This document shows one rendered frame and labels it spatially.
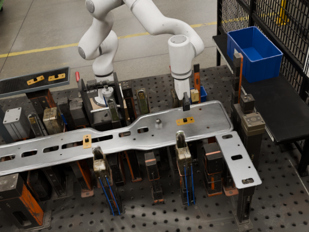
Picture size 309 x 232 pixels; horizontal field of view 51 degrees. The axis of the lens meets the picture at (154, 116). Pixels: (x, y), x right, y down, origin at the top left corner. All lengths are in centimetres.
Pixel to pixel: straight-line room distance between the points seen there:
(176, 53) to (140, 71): 240
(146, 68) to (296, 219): 251
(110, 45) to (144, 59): 201
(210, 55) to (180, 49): 254
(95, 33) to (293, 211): 125
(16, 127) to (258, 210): 119
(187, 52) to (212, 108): 42
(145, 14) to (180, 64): 24
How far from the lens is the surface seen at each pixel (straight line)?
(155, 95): 215
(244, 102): 149
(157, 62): 371
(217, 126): 148
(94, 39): 172
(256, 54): 189
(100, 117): 168
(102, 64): 187
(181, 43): 122
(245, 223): 155
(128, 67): 372
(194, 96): 157
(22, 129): 166
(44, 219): 172
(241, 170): 133
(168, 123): 151
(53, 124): 162
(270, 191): 166
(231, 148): 140
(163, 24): 129
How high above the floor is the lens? 206
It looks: 43 degrees down
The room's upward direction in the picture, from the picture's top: 10 degrees counter-clockwise
